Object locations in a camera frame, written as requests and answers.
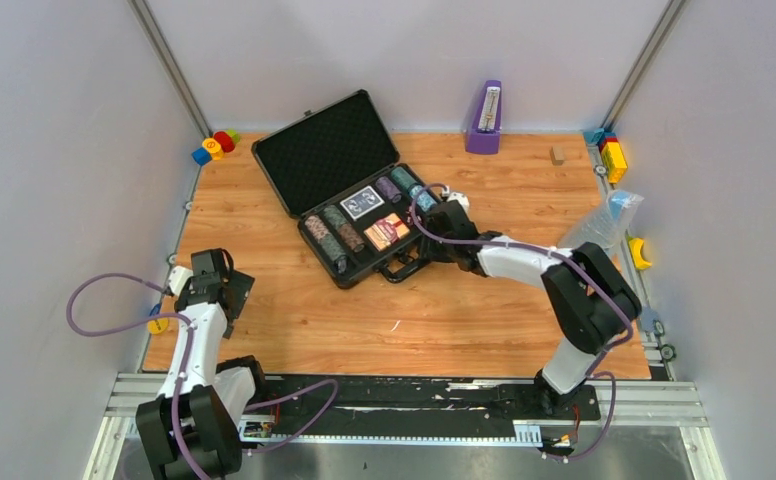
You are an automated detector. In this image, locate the light blue chip stack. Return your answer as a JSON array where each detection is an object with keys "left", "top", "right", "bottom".
[{"left": 409, "top": 184, "right": 437, "bottom": 212}]

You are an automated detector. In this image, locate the yellow big blind button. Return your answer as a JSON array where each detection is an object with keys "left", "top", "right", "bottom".
[{"left": 146, "top": 317, "right": 170, "bottom": 335}]

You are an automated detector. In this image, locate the black poker set case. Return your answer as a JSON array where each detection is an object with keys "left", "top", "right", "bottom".
[{"left": 252, "top": 89, "right": 430, "bottom": 289}]

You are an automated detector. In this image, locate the blue playing card deck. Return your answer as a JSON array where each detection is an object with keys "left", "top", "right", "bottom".
[{"left": 340, "top": 185, "right": 385, "bottom": 220}]

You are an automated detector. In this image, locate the brown purple chip stack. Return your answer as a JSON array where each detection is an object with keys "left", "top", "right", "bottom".
[{"left": 338, "top": 223, "right": 365, "bottom": 253}]

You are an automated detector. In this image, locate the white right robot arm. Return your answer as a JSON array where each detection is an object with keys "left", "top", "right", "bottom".
[{"left": 411, "top": 200, "right": 642, "bottom": 418}]

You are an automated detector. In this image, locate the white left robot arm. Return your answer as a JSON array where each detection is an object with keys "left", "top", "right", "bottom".
[{"left": 135, "top": 248, "right": 271, "bottom": 479}]

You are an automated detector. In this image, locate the red playing card box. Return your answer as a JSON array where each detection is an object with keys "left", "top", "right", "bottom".
[{"left": 364, "top": 213, "right": 410, "bottom": 251}]

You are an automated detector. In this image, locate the dark green chip stack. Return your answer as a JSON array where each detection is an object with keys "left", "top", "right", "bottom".
[{"left": 390, "top": 166, "right": 418, "bottom": 191}]

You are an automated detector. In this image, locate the purple metronome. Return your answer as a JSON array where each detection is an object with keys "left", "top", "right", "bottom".
[{"left": 465, "top": 80, "right": 502, "bottom": 155}]

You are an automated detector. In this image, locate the olive blue chip stack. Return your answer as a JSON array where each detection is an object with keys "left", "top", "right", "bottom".
[
  {"left": 318, "top": 234, "right": 349, "bottom": 274},
  {"left": 322, "top": 205, "right": 348, "bottom": 231}
]

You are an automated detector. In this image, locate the small wooden block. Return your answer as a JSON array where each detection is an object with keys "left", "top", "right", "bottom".
[{"left": 550, "top": 146, "right": 566, "bottom": 166}]

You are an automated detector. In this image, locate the yellow round toy block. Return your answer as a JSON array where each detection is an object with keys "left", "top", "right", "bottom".
[{"left": 202, "top": 137, "right": 225, "bottom": 160}]

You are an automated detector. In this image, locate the green round toy block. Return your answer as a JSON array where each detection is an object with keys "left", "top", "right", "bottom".
[{"left": 225, "top": 129, "right": 240, "bottom": 145}]

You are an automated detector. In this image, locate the clear bubble wrap bag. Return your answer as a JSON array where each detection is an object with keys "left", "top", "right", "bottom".
[{"left": 557, "top": 190, "right": 644, "bottom": 256}]

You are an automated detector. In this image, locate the yellow curved toy piece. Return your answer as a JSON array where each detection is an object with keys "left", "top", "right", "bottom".
[{"left": 628, "top": 237, "right": 652, "bottom": 271}]

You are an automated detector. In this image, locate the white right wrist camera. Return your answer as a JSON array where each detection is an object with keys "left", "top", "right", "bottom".
[{"left": 446, "top": 191, "right": 470, "bottom": 213}]

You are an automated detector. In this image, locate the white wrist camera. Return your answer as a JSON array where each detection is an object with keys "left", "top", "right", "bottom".
[
  {"left": 164, "top": 266, "right": 193, "bottom": 297},
  {"left": 446, "top": 191, "right": 470, "bottom": 213}
]

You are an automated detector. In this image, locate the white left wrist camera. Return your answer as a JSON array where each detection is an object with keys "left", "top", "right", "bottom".
[{"left": 164, "top": 266, "right": 193, "bottom": 297}]

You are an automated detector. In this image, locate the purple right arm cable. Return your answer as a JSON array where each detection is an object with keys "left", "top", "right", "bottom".
[{"left": 409, "top": 183, "right": 636, "bottom": 463}]

